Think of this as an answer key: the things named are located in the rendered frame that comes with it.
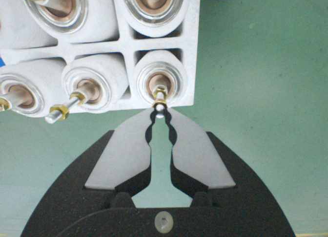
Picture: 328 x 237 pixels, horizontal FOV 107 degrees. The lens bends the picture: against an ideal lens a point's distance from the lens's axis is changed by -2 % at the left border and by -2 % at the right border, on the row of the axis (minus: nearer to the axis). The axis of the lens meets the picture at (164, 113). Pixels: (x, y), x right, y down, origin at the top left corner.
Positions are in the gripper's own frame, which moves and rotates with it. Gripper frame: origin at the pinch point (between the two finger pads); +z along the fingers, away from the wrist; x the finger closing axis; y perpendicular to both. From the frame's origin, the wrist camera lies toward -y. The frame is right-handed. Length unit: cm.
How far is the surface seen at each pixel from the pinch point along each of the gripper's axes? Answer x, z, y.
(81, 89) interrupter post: -11.3, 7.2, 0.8
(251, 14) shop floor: 26.8, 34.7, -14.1
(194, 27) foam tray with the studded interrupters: 6.2, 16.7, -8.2
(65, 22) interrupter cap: -12.4, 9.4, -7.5
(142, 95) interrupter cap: -2.8, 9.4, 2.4
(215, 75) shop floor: 19.9, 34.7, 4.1
